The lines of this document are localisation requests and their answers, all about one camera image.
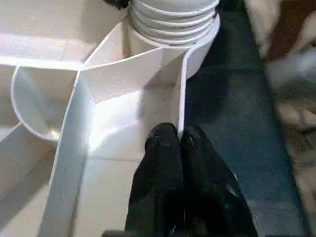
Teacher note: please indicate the white plastic table top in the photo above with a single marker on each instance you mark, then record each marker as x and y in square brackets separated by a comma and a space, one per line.
[111, 111]

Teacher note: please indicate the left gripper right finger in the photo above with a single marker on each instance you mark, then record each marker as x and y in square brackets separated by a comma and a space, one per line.
[209, 187]

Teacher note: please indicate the black work mat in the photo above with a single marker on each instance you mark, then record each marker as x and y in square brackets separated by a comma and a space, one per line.
[247, 123]

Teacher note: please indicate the white plastic table leg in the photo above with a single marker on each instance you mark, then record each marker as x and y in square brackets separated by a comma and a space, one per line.
[172, 24]

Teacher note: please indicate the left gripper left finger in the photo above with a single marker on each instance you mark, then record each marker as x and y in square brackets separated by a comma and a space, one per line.
[158, 177]

